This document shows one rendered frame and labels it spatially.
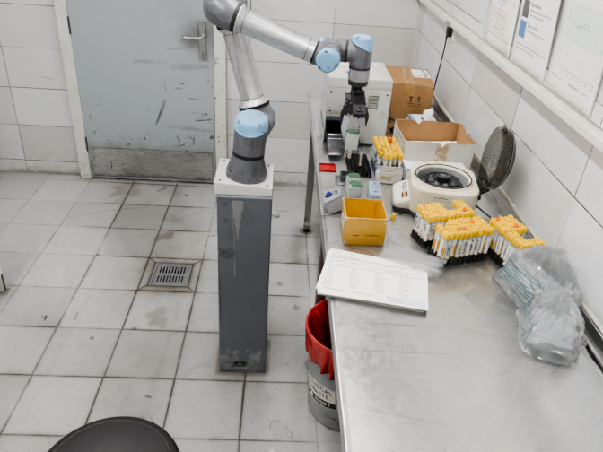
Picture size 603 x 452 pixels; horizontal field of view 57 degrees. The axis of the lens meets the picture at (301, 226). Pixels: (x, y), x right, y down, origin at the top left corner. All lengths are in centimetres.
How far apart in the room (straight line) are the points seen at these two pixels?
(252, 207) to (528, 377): 108
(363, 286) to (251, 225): 64
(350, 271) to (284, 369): 102
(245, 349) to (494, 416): 134
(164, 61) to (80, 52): 52
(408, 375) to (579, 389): 40
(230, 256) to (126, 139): 201
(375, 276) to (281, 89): 235
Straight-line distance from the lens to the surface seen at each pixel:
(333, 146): 231
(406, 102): 286
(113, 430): 153
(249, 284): 221
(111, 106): 393
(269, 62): 373
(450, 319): 154
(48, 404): 254
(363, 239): 175
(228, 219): 205
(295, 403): 242
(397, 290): 158
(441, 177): 201
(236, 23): 187
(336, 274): 159
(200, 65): 371
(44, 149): 428
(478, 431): 130
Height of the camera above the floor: 182
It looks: 31 degrees down
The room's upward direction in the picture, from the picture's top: 4 degrees clockwise
